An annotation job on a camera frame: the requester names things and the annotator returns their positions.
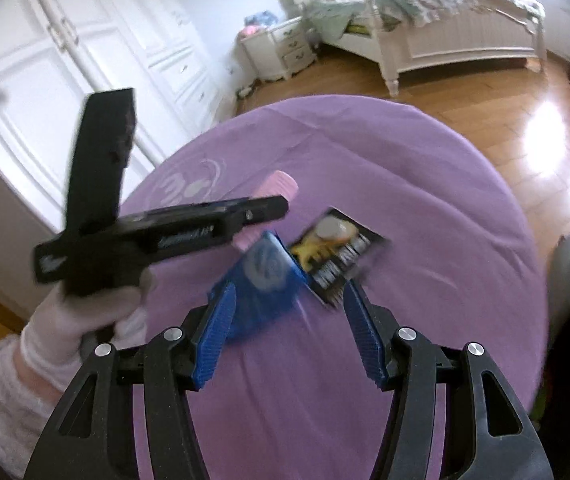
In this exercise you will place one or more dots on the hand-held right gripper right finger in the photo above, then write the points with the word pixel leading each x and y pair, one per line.
pixel 367 340

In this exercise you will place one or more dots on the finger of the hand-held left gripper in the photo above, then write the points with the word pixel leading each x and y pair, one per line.
pixel 255 212

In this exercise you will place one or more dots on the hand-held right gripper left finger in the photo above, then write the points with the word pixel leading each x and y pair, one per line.
pixel 215 340

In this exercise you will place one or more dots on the pink plastic wrapper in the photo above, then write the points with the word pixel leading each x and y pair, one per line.
pixel 277 185

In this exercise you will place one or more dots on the blue snack packet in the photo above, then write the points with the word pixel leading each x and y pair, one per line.
pixel 265 280

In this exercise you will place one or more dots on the black and yellow snack packet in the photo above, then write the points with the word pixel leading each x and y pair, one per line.
pixel 335 255

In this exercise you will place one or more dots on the person's left forearm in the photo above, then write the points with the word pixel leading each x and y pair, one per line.
pixel 10 410

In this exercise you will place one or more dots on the person's left hand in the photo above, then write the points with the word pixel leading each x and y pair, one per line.
pixel 60 330

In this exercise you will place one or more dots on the purple tablecloth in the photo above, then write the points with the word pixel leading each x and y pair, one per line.
pixel 365 160

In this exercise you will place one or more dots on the white nightstand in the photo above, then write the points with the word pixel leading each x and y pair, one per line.
pixel 275 50

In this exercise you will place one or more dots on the pink and blue cloth pile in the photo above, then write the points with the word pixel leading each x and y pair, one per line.
pixel 260 22

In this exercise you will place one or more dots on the white wardrobe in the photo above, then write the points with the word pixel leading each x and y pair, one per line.
pixel 40 60

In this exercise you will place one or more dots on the white bed with floral bedding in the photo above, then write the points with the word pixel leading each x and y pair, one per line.
pixel 465 35

